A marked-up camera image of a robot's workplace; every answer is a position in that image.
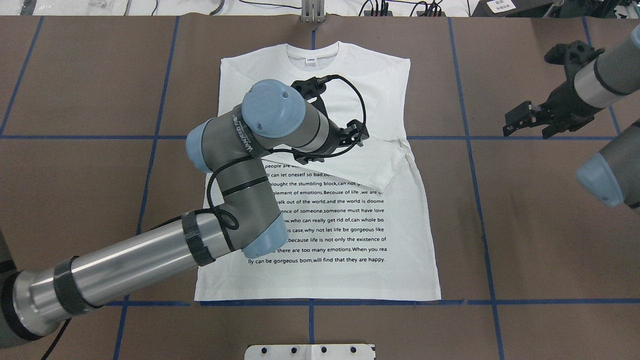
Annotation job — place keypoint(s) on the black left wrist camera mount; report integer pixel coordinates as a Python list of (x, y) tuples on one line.
[(311, 88)]

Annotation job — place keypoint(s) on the aluminium frame post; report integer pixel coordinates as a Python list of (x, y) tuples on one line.
[(313, 11)]

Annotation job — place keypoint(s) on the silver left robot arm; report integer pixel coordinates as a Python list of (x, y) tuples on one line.
[(311, 119)]

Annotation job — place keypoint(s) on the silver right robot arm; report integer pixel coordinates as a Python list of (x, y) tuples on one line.
[(596, 79)]

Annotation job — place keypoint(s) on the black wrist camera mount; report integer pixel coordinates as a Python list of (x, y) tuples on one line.
[(311, 88), (575, 53)]

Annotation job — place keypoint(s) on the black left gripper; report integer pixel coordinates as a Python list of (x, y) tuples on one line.
[(341, 137)]

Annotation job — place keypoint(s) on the white camera stand column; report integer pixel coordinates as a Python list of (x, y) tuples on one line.
[(335, 351)]

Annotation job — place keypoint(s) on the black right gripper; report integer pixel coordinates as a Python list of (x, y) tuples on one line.
[(566, 103)]

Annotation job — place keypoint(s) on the white long-sleeve printed shirt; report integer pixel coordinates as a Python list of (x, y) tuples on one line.
[(358, 224)]

